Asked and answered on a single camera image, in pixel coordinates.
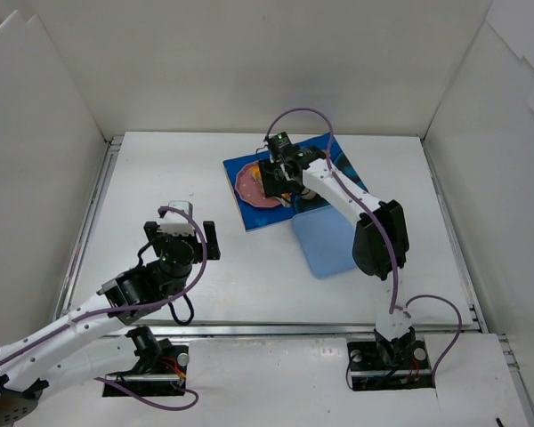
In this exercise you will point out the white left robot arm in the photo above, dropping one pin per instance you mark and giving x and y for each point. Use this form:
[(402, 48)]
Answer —
[(123, 300)]

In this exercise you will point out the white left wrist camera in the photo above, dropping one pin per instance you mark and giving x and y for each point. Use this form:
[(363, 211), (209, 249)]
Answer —
[(173, 219)]

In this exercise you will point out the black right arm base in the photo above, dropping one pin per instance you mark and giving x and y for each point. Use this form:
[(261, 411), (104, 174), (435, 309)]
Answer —
[(399, 365)]

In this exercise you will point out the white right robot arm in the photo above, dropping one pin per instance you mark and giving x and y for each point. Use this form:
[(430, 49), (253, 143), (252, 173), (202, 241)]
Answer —
[(381, 240)]

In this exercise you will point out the blue placemat cloth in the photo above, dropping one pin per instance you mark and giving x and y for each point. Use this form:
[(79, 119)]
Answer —
[(256, 218)]

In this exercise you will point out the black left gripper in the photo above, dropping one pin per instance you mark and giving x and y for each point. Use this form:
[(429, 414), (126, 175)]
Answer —
[(210, 240)]

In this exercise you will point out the light blue tray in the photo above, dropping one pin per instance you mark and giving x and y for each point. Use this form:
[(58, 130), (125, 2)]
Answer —
[(326, 239)]

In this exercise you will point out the beige cup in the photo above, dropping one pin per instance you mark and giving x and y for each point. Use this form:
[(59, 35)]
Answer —
[(308, 194)]

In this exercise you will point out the pink dotted plate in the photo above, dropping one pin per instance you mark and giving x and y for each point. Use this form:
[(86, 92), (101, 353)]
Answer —
[(249, 187)]

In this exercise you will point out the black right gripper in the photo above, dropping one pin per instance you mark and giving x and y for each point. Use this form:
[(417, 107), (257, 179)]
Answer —
[(271, 179)]

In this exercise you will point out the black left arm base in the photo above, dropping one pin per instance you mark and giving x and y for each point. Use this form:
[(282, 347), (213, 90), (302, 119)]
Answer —
[(160, 366)]

